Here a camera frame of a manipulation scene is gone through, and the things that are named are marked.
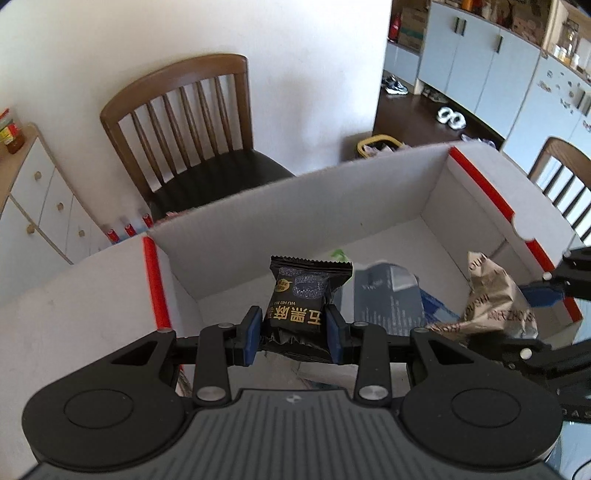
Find brown wooden chair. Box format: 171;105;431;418
100;54;296;222
527;137;591;245

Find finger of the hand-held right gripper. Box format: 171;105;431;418
496;335;591;393
522;247;591;309

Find blue packet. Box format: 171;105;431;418
418;288;462;324

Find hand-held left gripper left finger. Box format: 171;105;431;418
111;305;264;407

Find jar with red label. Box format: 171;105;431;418
0;108;25;154

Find dark grey flat packet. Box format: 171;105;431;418
353;262;428;342

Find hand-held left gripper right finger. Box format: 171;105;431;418
323;305;469;402

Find yellow basket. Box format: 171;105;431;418
356;134;407;159

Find open wooden shelf unit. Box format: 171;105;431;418
383;0;432;95

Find black sesame snack packet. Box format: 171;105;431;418
261;255;354;363

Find brown paper snack packet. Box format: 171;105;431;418
427;250;540;344

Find light blue cabinet black handles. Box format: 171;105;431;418
416;0;541;139

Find brown cardboard carton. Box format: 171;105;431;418
397;6;428;51

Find wooden display shelf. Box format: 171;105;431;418
431;0;591;84

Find white drawer cabinet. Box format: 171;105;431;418
0;122;109;296

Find tall glass jar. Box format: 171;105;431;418
562;18;580;54

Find white cardboard box red edges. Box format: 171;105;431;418
0;142;586;398

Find white cabinet with stickers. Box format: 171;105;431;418
501;55;591;171

